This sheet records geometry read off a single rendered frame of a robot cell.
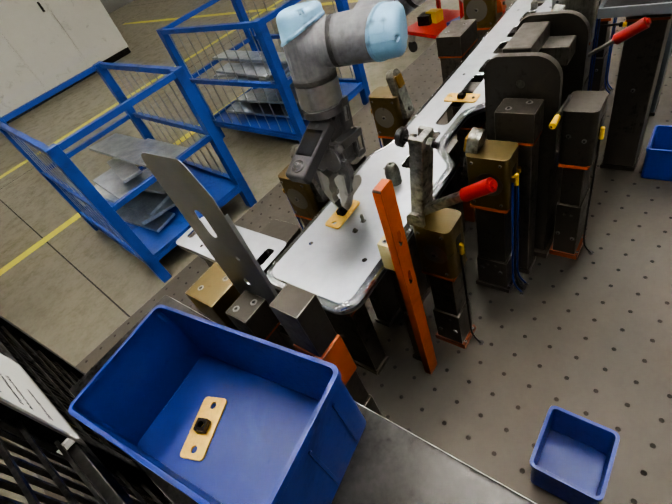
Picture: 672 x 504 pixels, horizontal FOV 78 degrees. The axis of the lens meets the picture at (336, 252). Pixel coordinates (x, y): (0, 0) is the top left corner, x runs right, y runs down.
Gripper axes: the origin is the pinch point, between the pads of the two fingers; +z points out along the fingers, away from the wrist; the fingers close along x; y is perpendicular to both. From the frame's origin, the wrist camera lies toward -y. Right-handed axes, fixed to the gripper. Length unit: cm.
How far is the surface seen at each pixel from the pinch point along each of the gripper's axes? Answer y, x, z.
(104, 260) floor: 3, 242, 103
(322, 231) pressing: -5.3, 1.6, 3.2
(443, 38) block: 75, 14, -8
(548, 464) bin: -14, -46, 34
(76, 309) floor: -32, 218, 106
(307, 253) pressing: -11.4, 0.8, 3.8
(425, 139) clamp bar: -3.0, -22.5, -18.3
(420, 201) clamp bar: -2.8, -20.4, -7.2
